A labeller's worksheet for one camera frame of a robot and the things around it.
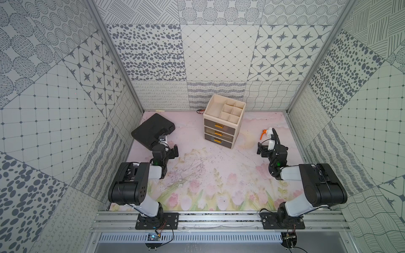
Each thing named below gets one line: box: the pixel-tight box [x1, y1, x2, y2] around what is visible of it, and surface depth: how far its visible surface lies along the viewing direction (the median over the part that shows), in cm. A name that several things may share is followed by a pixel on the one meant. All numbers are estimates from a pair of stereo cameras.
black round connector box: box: [280, 231, 297, 249], surface depth 74 cm
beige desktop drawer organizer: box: [203, 93, 247, 150], surface depth 88 cm
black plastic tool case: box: [131, 113, 176, 151], surface depth 106 cm
